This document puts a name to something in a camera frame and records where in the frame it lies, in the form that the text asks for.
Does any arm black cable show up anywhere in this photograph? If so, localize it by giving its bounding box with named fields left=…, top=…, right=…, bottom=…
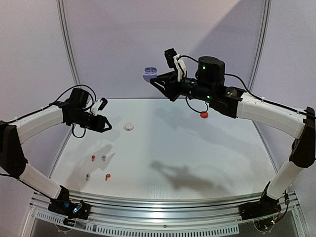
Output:
left=39, top=85, right=97, bottom=138
left=180, top=55, right=316, bottom=117

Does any right aluminium corner post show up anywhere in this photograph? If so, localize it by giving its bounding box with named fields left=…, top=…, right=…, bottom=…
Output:
left=248, top=0, right=272, bottom=91

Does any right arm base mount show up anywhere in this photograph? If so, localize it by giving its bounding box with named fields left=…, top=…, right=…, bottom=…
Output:
left=238, top=200, right=281, bottom=220

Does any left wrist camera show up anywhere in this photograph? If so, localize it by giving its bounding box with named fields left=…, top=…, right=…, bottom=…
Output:
left=90, top=98, right=108, bottom=116

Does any aluminium front rail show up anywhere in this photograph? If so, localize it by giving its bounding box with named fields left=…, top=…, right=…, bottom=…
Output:
left=29, top=190, right=301, bottom=235

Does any red charging case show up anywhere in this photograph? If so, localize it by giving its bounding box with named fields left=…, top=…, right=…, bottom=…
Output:
left=200, top=112, right=208, bottom=119

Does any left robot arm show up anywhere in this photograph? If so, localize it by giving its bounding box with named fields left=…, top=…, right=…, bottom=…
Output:
left=0, top=88, right=112, bottom=214

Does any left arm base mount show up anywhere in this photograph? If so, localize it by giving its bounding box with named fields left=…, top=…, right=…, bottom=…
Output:
left=48, top=199, right=92, bottom=220

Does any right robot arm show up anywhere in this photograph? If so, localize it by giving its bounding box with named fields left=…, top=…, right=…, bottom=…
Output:
left=150, top=54, right=316, bottom=215

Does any left aluminium corner post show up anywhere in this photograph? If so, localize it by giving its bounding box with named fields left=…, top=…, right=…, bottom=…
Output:
left=56, top=0, right=86, bottom=89

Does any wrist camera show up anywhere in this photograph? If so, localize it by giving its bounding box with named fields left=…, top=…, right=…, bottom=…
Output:
left=164, top=48, right=187, bottom=82
left=90, top=98, right=108, bottom=116

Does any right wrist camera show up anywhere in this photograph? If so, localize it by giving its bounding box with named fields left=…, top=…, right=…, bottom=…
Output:
left=164, top=48, right=187, bottom=82

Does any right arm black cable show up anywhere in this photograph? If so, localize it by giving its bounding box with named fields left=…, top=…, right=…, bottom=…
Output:
left=180, top=55, right=316, bottom=117

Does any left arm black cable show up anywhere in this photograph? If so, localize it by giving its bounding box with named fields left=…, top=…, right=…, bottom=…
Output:
left=39, top=85, right=97, bottom=138

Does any purple charging case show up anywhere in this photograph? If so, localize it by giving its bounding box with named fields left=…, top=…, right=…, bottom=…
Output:
left=142, top=67, right=158, bottom=82

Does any aluminium corner post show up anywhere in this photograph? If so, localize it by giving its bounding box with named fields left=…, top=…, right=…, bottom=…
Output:
left=56, top=0, right=86, bottom=89
left=248, top=0, right=272, bottom=91

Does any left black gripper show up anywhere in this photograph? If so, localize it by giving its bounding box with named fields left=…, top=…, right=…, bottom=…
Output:
left=70, top=109, right=112, bottom=132

